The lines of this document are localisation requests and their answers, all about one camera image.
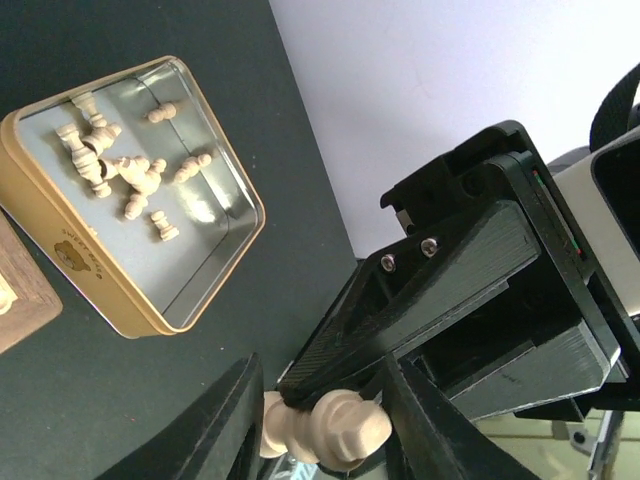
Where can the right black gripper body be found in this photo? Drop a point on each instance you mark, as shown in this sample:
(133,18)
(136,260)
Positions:
(564,285)

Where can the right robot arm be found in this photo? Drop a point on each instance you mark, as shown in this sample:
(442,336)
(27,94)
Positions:
(600,183)

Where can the wooden chess board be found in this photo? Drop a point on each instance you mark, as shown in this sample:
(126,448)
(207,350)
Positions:
(28,301)

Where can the gold metal tin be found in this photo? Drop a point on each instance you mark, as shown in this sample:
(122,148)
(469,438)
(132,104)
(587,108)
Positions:
(101,237)

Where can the light knight in tin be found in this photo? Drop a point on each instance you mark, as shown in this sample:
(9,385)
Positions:
(144,177)

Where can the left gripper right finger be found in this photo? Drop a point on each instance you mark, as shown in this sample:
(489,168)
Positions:
(431,438)

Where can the light rook lying in tin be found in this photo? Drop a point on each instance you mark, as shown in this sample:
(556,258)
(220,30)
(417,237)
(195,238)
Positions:
(84,159)

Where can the light piece both grippers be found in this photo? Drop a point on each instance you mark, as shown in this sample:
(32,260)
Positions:
(340,432)

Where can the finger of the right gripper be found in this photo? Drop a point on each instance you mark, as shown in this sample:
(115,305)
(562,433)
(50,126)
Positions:
(445,272)
(490,371)

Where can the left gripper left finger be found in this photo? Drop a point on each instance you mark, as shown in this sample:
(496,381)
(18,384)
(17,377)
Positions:
(217,437)

